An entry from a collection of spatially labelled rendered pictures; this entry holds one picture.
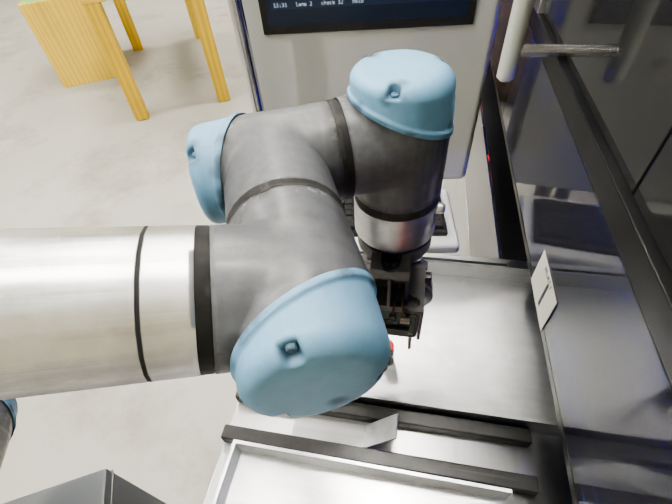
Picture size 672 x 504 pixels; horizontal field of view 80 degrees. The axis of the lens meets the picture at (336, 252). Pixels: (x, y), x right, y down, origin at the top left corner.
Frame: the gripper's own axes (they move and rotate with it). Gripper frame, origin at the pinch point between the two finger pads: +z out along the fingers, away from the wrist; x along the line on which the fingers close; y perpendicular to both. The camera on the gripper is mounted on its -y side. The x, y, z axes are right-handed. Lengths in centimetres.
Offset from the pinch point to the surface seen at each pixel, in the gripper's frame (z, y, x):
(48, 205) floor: 98, -117, -209
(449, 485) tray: 7.9, 16.6, 8.8
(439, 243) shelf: 17.6, -33.0, 8.5
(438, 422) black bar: 7.9, 9.3, 7.5
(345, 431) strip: 9.7, 11.8, -4.6
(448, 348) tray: 9.7, -2.9, 9.1
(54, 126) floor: 98, -202, -268
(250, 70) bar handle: -15, -44, -31
